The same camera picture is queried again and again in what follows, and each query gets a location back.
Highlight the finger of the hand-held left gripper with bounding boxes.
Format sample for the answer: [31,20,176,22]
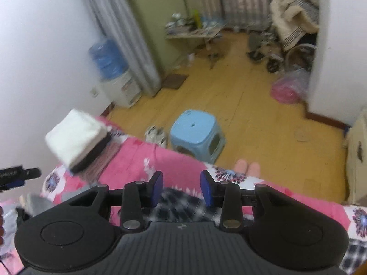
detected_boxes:
[0,165,42,191]

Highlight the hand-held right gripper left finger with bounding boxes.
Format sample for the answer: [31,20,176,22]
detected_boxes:
[67,170,164,231]

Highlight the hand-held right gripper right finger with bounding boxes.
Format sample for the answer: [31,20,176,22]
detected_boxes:
[200,170,304,231]

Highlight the black white plaid pants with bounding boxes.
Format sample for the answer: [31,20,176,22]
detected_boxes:
[140,187,367,274]

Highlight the grey crumpled clothes pile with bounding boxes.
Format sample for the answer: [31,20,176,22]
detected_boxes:
[6,193,56,230]

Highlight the folded clothes stack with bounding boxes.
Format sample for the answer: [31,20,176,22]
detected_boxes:
[44,108,128,185]

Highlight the pink floral blanket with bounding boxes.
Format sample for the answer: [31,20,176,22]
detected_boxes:
[0,116,367,264]

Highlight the white patterned sneakers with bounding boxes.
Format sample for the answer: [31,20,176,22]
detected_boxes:
[144,125,167,146]

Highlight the light blue plastic stool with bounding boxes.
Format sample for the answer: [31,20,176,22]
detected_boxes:
[170,109,226,164]

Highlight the white water dispenser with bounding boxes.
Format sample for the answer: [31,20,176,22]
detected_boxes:
[99,70,142,109]

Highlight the brown floor mat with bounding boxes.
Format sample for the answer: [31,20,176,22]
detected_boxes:
[162,74,188,89]

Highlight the pink plastic bag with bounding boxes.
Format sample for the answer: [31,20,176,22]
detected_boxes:
[271,68,311,104]

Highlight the cluttered folding table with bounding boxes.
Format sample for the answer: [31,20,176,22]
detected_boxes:
[165,24,228,69]

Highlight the grey striped curtain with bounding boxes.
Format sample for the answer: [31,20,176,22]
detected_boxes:
[79,0,161,97]

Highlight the striped balcony curtain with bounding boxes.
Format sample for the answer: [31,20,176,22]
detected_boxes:
[219,0,319,32]

